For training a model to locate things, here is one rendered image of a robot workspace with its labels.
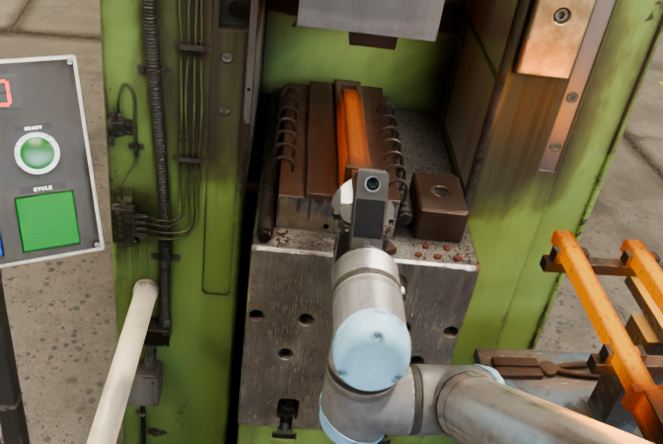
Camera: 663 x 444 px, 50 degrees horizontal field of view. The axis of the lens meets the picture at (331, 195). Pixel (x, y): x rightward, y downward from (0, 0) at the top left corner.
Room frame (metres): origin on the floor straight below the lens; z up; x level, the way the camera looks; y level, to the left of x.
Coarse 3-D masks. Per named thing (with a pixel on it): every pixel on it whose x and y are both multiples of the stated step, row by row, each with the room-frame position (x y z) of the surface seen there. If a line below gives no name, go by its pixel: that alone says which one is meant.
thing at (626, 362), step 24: (552, 240) 0.96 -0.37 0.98; (576, 264) 0.88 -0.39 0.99; (576, 288) 0.84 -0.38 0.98; (600, 288) 0.83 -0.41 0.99; (600, 312) 0.78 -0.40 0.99; (600, 336) 0.75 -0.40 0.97; (624, 336) 0.74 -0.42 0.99; (624, 360) 0.69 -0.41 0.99; (624, 384) 0.67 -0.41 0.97; (648, 384) 0.65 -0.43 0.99; (648, 408) 0.62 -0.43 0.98; (648, 432) 0.60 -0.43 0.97
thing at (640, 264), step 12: (636, 240) 0.97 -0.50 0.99; (636, 252) 0.94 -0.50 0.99; (648, 252) 0.94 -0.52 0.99; (636, 264) 0.92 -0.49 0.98; (648, 264) 0.91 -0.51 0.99; (648, 276) 0.88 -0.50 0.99; (660, 276) 0.88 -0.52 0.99; (648, 288) 0.87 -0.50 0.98; (660, 288) 0.85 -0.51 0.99; (660, 300) 0.84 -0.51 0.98
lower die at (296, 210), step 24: (312, 96) 1.31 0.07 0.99; (336, 96) 1.31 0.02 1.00; (288, 120) 1.21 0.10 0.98; (312, 120) 1.21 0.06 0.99; (336, 120) 1.21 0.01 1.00; (384, 120) 1.25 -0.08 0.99; (312, 144) 1.12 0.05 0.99; (336, 144) 1.13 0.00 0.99; (288, 168) 1.05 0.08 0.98; (312, 168) 1.04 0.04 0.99; (336, 168) 1.05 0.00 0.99; (384, 168) 1.08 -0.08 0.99; (288, 192) 0.97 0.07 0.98; (312, 192) 0.97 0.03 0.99; (288, 216) 0.96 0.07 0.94; (312, 216) 0.97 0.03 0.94
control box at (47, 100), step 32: (0, 64) 0.85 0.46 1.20; (32, 64) 0.87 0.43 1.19; (64, 64) 0.89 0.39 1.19; (0, 96) 0.83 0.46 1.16; (32, 96) 0.85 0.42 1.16; (64, 96) 0.87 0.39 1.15; (0, 128) 0.81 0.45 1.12; (32, 128) 0.83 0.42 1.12; (64, 128) 0.85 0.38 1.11; (0, 160) 0.79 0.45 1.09; (64, 160) 0.83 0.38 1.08; (0, 192) 0.77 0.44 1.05; (32, 192) 0.78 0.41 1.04; (96, 192) 0.82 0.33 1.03; (0, 224) 0.75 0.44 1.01; (96, 224) 0.80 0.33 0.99; (32, 256) 0.74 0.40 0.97; (64, 256) 0.76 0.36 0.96
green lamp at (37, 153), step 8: (24, 144) 0.81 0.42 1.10; (32, 144) 0.81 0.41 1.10; (40, 144) 0.82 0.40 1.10; (48, 144) 0.83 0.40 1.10; (24, 152) 0.81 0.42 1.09; (32, 152) 0.81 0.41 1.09; (40, 152) 0.81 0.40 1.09; (48, 152) 0.82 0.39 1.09; (24, 160) 0.80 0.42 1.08; (32, 160) 0.80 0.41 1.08; (40, 160) 0.81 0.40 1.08; (48, 160) 0.81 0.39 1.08; (32, 168) 0.80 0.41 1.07; (40, 168) 0.80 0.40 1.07
